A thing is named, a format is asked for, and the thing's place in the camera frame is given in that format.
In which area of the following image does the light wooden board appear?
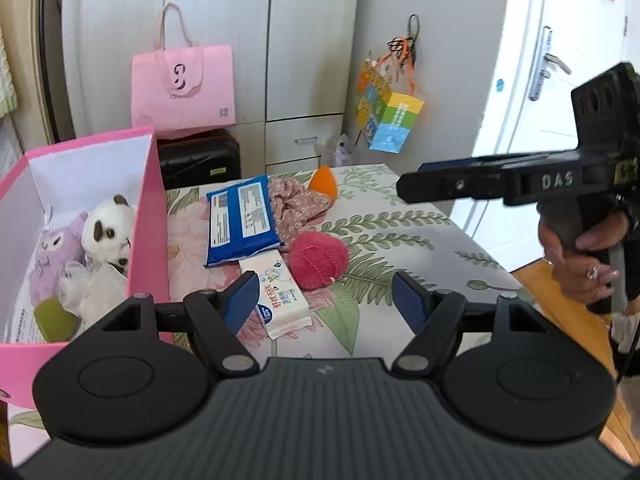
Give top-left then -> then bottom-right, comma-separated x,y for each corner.
0,0 -> 46,146

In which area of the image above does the clear plastic bag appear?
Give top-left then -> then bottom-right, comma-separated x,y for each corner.
320,134 -> 356,167

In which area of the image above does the pink cardboard box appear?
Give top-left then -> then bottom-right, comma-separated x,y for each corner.
0,126 -> 176,411

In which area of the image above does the black metal clothes rack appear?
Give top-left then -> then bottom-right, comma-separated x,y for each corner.
37,0 -> 63,143

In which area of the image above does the pink tote bag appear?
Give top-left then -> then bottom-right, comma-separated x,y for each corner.
131,2 -> 237,140

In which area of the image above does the green makeup sponge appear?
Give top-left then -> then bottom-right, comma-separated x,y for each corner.
32,296 -> 83,343

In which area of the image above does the white door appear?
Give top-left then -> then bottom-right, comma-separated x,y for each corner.
460,0 -> 640,271

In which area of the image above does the white tissue packet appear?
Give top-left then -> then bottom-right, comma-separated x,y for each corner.
237,252 -> 311,341

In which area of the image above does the white fluffy plush toy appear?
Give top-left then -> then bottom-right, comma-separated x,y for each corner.
57,260 -> 130,328

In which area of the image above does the floral printed cloth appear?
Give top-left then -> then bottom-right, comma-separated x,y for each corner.
7,162 -> 523,441

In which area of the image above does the grey wooden wardrobe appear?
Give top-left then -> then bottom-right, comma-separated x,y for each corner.
60,0 -> 361,181

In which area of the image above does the metal door handle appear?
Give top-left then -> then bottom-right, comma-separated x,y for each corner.
529,26 -> 572,102

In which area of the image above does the pink floral scrunchie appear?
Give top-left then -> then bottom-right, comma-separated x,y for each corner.
267,176 -> 333,251

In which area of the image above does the white green fluffy robe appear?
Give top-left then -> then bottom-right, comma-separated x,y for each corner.
0,25 -> 23,161

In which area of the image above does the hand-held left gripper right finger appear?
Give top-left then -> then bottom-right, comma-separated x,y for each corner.
391,271 -> 566,378

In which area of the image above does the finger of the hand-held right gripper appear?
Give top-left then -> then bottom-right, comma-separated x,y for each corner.
421,155 -> 521,168
397,164 -> 521,206

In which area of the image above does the red knitted plush ball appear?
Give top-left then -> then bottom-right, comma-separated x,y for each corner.
289,232 -> 350,291

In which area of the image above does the colourful paper gift bag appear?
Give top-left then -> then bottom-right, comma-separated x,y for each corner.
354,40 -> 426,153

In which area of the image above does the purple plush toy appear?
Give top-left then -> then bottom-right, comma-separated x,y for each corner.
29,210 -> 91,306

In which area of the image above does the orange makeup sponge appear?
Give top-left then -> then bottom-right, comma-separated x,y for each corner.
307,165 -> 339,198

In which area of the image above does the blue wet wipes packet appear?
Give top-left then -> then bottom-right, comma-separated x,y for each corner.
204,174 -> 285,268

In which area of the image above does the person's right hand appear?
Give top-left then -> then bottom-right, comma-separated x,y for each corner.
537,205 -> 630,316

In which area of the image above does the black suitcase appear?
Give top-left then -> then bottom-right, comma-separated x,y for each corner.
157,129 -> 242,191

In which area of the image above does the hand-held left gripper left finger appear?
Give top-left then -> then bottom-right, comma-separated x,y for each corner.
82,270 -> 261,378

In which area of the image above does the wardrobe drawer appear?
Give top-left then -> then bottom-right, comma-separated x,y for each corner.
265,115 -> 346,165

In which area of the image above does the white panda plush toy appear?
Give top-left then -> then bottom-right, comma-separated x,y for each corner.
81,194 -> 137,278

